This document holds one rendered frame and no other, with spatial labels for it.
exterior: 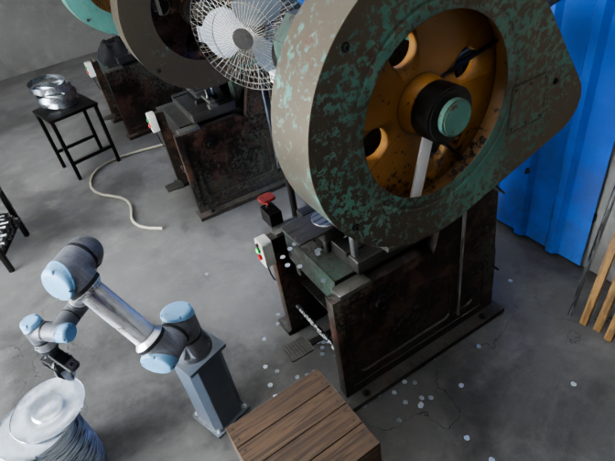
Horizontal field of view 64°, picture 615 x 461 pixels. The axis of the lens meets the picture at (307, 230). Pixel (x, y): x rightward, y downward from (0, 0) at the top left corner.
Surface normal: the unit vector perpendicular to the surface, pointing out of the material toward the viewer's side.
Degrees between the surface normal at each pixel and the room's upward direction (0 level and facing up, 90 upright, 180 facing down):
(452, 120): 90
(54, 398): 0
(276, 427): 0
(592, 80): 90
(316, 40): 50
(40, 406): 0
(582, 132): 90
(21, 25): 90
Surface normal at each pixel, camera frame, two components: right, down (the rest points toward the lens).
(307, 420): -0.14, -0.78
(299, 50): -0.77, -0.10
